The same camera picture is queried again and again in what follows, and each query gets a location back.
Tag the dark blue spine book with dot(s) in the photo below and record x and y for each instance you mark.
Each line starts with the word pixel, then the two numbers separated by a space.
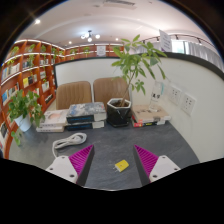
pixel 83 126

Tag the ceiling air vent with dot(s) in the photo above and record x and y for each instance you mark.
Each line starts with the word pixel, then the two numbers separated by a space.
pixel 119 3

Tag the clear plastic bottle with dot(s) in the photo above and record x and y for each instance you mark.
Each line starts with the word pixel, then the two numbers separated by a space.
pixel 156 96

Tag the pothos plant in white pot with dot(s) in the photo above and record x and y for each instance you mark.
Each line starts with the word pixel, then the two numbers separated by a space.
pixel 24 122

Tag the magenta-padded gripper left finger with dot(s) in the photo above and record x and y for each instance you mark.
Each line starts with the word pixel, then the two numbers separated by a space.
pixel 61 166

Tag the ceiling chandelier lamp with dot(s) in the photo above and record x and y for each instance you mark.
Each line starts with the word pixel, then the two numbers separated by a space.
pixel 89 36

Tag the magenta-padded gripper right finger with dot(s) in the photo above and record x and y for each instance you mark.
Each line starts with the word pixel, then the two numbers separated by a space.
pixel 163 166

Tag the pale cover book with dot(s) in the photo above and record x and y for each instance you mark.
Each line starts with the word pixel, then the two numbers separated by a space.
pixel 55 117

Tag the white wall socket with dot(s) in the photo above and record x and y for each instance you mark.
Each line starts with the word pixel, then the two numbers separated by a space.
pixel 174 95
pixel 188 104

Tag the small white framed sign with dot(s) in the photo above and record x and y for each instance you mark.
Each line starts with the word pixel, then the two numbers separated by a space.
pixel 101 50

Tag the yellow charger block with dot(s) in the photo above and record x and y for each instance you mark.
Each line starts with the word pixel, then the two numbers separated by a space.
pixel 122 165

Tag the white window curtains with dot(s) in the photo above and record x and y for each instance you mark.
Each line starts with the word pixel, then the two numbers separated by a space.
pixel 203 53

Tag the money tree in black pot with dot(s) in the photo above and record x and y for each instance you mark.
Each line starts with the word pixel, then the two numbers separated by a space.
pixel 118 115

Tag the black track light rail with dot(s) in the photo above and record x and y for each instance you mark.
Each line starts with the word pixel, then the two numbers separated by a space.
pixel 186 36

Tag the recessed ceiling lights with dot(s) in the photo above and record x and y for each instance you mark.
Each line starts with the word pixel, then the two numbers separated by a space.
pixel 37 21

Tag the orange wooden bookshelf unit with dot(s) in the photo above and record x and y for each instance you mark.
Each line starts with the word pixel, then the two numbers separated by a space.
pixel 13 78

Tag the thick dark cover book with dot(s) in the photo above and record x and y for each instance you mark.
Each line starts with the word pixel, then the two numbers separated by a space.
pixel 86 110

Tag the brown padded chair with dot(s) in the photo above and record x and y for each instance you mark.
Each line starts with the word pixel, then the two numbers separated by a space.
pixel 73 95
pixel 105 91

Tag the beige cover book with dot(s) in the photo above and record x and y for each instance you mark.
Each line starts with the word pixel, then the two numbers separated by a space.
pixel 150 114

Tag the thin white book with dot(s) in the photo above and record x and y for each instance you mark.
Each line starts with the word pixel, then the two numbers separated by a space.
pixel 50 128

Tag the tall white sign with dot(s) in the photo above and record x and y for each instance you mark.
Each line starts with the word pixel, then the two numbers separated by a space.
pixel 165 40

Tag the red spine book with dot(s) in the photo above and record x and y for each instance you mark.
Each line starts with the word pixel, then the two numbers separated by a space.
pixel 146 124

